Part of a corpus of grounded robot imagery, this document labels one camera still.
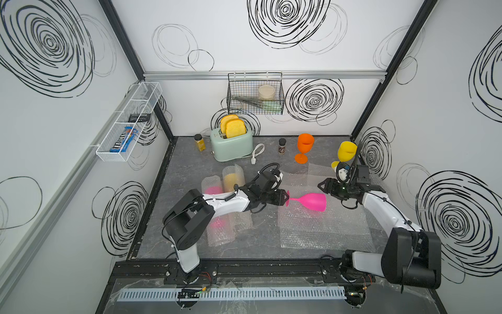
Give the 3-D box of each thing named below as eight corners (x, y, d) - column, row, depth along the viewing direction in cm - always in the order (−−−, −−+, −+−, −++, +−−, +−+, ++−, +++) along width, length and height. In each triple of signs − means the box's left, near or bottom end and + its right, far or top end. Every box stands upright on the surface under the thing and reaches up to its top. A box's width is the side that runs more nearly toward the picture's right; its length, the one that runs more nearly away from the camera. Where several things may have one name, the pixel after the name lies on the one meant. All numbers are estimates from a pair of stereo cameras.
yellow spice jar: (197, 151, 115) (193, 140, 108) (198, 145, 119) (195, 133, 111) (205, 151, 115) (202, 140, 108) (207, 145, 119) (203, 133, 111)
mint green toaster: (213, 161, 110) (208, 143, 98) (215, 147, 116) (211, 129, 105) (253, 161, 110) (253, 143, 98) (253, 147, 116) (253, 129, 105)
